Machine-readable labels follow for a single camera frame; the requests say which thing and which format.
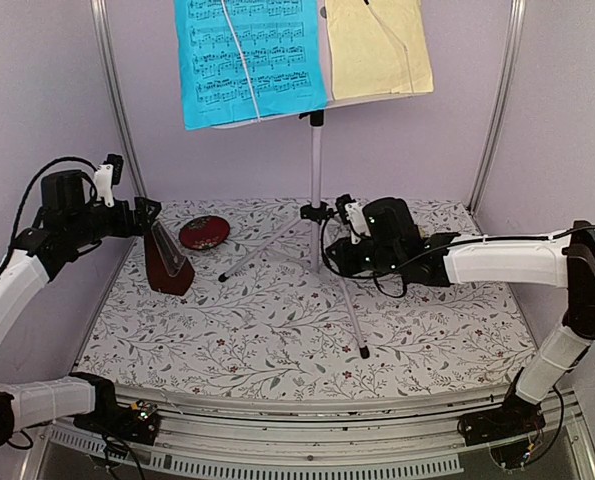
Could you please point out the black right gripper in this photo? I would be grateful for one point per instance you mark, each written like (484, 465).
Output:
(338, 252)

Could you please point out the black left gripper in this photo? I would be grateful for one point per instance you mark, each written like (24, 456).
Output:
(142, 224)

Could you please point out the clear plastic metronome cover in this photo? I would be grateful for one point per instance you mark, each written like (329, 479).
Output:
(172, 257)

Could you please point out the dark red wooden metronome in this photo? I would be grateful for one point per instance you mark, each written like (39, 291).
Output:
(158, 279)

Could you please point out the white tripod music stand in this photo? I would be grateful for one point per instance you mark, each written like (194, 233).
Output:
(312, 212)

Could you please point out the yellow paper sheet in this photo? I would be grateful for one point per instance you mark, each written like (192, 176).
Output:
(377, 48)

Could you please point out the blue sheet music page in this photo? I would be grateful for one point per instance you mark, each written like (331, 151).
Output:
(245, 61)

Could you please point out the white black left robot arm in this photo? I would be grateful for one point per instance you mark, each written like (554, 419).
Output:
(77, 211)

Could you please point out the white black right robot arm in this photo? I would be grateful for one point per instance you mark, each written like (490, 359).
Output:
(562, 259)

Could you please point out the red floral round box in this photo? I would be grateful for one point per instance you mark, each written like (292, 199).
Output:
(204, 232)

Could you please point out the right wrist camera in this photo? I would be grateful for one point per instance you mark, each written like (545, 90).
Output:
(351, 215)

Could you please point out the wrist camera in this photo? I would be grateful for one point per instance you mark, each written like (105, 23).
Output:
(108, 175)
(351, 215)

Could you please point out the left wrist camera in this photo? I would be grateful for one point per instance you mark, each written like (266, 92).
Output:
(108, 175)

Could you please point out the right aluminium frame post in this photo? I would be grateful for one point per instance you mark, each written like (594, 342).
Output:
(503, 92)

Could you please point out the aluminium frame post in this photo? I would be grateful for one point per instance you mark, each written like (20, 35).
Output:
(503, 92)
(111, 75)

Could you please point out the front aluminium rail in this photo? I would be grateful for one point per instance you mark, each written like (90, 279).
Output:
(396, 438)

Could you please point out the left aluminium frame post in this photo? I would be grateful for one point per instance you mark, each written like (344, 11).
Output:
(111, 75)

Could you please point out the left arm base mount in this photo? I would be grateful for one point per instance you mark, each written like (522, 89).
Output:
(138, 422)

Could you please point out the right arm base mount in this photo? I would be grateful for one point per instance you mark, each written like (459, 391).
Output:
(513, 417)

